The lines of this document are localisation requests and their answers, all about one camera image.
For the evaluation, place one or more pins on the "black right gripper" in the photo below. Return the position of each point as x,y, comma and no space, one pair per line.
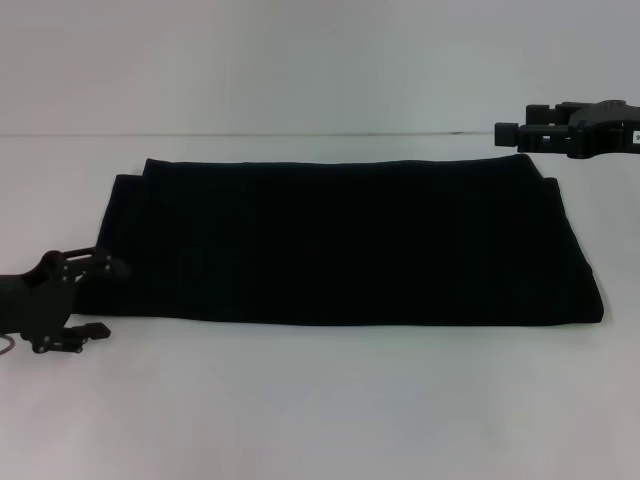
607,130

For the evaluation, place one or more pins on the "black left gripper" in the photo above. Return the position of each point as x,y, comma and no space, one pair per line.
35,305

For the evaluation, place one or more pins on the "black shirt with FREE print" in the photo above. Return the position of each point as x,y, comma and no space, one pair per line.
325,240

